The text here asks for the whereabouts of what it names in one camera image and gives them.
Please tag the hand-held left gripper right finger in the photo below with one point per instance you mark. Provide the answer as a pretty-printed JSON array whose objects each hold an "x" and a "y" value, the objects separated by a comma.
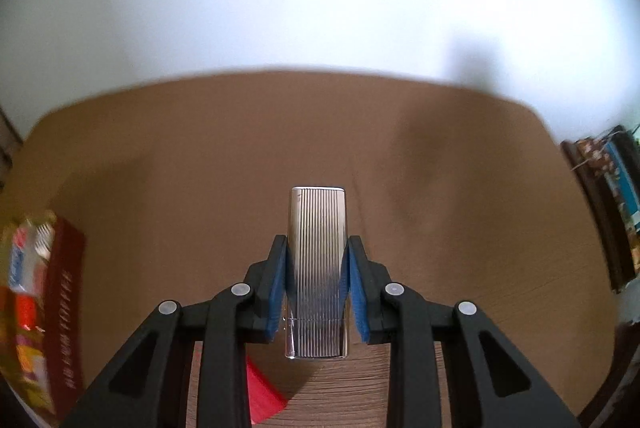
[{"x": 356, "y": 303}]

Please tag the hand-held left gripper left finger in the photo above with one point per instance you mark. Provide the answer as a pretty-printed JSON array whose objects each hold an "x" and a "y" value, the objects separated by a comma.
[{"x": 276, "y": 298}]

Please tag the silver ribbed lighter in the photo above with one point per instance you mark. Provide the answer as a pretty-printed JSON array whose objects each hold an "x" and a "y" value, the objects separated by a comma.
[{"x": 317, "y": 248}]

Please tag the dark red storage box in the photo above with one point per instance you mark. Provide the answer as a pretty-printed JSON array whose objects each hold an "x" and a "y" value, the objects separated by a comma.
[{"x": 62, "y": 308}]

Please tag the white blue small packet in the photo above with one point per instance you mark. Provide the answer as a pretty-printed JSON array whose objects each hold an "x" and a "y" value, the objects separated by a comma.
[{"x": 27, "y": 258}]

